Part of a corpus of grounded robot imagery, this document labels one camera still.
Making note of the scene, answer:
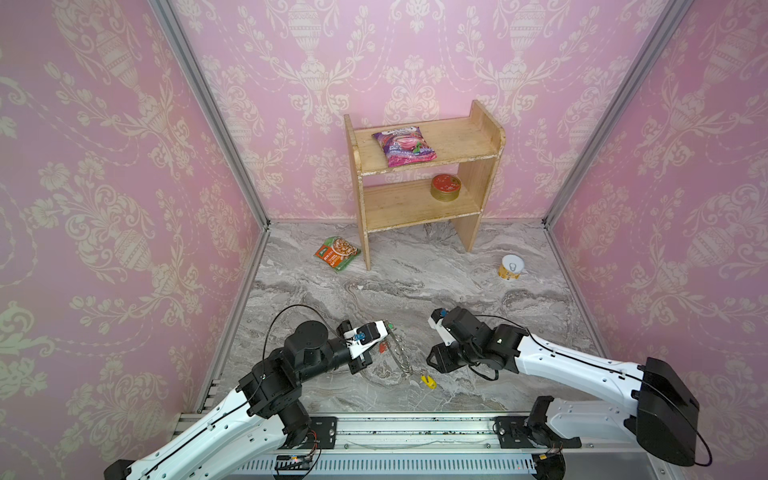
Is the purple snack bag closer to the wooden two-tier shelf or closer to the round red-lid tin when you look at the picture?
the wooden two-tier shelf

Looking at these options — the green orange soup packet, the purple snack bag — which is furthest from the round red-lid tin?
the green orange soup packet

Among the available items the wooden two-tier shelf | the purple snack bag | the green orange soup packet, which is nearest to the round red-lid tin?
the wooden two-tier shelf

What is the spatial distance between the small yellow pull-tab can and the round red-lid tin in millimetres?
285

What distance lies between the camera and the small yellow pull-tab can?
1.02m

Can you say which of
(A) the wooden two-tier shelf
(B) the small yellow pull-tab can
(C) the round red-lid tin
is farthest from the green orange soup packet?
(B) the small yellow pull-tab can

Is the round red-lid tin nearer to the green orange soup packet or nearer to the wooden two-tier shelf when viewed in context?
the wooden two-tier shelf

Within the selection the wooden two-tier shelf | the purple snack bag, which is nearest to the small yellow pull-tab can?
the wooden two-tier shelf

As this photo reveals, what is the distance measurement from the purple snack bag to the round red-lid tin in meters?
0.21

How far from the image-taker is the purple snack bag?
76cm

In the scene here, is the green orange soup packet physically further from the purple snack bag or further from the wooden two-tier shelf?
the purple snack bag

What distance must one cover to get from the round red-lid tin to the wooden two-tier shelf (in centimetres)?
1

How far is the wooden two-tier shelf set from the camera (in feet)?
2.53

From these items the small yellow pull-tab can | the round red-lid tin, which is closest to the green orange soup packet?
the round red-lid tin

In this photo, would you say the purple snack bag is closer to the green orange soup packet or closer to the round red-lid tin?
the round red-lid tin
